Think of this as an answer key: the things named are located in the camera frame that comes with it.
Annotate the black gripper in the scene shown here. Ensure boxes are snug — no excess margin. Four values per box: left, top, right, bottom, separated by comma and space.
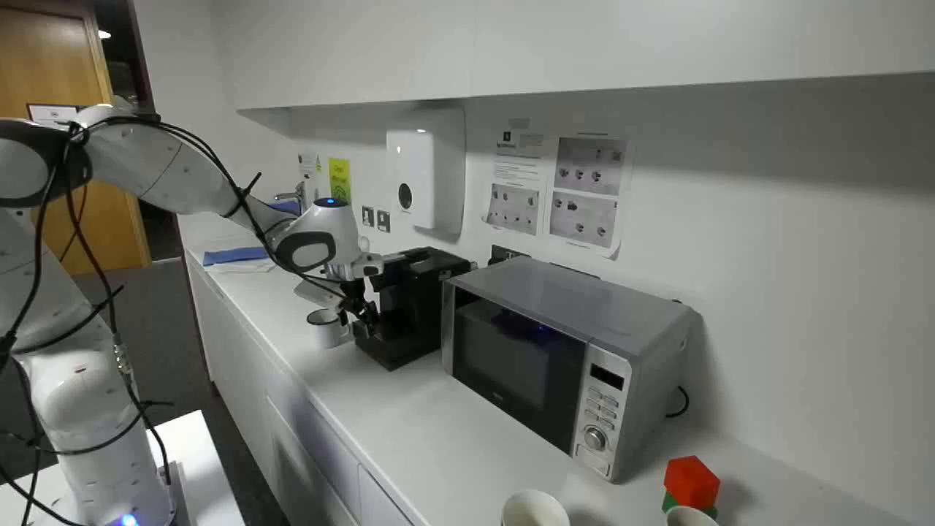
335, 267, 387, 331

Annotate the silver microwave oven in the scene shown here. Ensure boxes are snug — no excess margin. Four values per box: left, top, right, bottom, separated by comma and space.
437, 255, 704, 484

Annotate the black coffee maker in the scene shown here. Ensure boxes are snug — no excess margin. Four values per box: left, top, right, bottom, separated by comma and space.
346, 245, 475, 373

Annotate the white wall dispenser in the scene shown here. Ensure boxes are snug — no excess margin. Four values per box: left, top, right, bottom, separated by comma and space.
384, 127, 437, 233

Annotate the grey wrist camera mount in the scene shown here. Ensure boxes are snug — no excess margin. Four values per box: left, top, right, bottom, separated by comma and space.
344, 255, 384, 280

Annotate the yellow wall note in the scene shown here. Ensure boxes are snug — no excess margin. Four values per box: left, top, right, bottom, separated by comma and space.
326, 154, 354, 205

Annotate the wooden door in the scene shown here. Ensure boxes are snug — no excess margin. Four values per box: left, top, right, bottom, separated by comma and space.
0, 0, 154, 278

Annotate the instruction poster with text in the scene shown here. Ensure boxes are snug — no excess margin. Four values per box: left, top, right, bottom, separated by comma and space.
482, 127, 554, 242

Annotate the white base cabinet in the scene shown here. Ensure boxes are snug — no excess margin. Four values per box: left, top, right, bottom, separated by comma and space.
183, 261, 418, 526

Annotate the white bowl edge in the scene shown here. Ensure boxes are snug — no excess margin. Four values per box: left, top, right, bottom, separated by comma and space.
664, 503, 720, 526

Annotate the white robot mounting table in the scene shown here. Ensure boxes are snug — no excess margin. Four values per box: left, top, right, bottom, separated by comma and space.
0, 407, 244, 526

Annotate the flat blue cloth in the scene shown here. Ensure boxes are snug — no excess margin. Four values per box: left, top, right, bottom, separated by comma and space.
202, 242, 272, 268

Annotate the white rounded cup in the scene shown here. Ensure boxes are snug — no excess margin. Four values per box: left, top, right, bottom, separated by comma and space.
497, 487, 571, 526

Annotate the white enamel cup blue rim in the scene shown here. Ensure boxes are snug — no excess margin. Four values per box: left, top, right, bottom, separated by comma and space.
303, 306, 355, 352

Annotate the green block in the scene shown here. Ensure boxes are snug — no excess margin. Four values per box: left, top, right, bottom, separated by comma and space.
661, 490, 718, 520

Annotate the red block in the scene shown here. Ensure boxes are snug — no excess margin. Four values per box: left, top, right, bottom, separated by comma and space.
664, 454, 723, 512

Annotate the white door sign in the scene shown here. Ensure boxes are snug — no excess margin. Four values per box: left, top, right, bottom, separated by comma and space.
27, 102, 81, 127

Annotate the white wall cabinet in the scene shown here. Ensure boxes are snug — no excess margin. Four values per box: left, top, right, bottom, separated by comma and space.
231, 0, 935, 110

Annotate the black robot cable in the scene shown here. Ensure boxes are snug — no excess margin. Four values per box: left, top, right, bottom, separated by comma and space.
0, 113, 355, 526

